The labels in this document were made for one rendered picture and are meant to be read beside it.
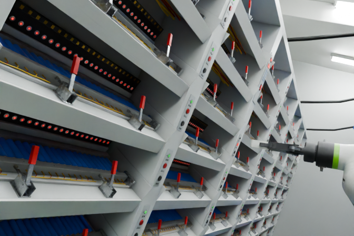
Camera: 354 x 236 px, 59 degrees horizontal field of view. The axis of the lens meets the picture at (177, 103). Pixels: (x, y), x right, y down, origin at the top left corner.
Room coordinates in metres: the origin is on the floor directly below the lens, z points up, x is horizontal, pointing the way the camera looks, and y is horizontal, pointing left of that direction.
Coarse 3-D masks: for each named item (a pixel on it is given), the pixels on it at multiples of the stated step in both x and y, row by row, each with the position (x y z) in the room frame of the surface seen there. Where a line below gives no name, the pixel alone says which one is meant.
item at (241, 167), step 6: (240, 156) 2.27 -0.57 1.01; (234, 162) 1.84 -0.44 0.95; (240, 162) 2.09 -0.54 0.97; (246, 162) 2.24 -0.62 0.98; (234, 168) 1.76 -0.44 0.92; (240, 168) 1.96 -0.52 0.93; (246, 168) 2.07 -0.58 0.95; (252, 168) 2.22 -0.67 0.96; (234, 174) 1.85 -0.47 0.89; (240, 174) 1.95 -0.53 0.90; (246, 174) 2.07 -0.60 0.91
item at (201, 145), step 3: (189, 138) 1.27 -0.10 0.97; (192, 138) 1.32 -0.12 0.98; (186, 141) 1.27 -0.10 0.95; (189, 141) 1.27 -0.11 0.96; (198, 141) 1.36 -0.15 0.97; (198, 144) 1.38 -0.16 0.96; (201, 144) 1.41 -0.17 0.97; (204, 144) 1.43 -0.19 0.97; (201, 147) 1.43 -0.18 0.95; (204, 147) 1.46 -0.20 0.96; (207, 147) 1.48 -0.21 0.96; (210, 147) 1.51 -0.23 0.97; (207, 150) 1.45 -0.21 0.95
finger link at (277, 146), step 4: (272, 144) 1.18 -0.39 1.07; (276, 144) 1.17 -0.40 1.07; (280, 144) 1.16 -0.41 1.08; (284, 144) 1.15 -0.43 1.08; (288, 144) 1.14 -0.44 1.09; (292, 144) 1.13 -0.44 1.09; (272, 148) 1.18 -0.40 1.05; (276, 148) 1.17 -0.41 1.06; (280, 148) 1.16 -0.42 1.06; (284, 148) 1.15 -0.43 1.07; (288, 148) 1.15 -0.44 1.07
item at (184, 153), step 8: (192, 128) 1.52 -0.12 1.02; (184, 136) 1.06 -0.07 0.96; (208, 136) 1.66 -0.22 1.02; (184, 144) 1.19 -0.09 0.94; (176, 152) 1.08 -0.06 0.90; (184, 152) 1.13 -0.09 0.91; (192, 152) 1.18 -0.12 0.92; (200, 152) 1.31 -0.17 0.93; (224, 152) 1.61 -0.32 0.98; (184, 160) 1.18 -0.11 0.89; (192, 160) 1.23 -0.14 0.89; (200, 160) 1.29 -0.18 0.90; (208, 160) 1.36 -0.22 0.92; (216, 160) 1.45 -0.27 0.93; (224, 160) 1.60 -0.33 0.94; (216, 168) 1.52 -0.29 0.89
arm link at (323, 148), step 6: (318, 144) 1.12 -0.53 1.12; (324, 144) 1.11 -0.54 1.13; (330, 144) 1.10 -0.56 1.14; (318, 150) 1.10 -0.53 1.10; (324, 150) 1.10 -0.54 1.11; (330, 150) 1.09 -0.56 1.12; (318, 156) 1.10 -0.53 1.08; (324, 156) 1.09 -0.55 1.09; (330, 156) 1.09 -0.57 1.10; (318, 162) 1.11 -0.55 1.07; (324, 162) 1.10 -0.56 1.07; (330, 162) 1.09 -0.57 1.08; (330, 168) 1.12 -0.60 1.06
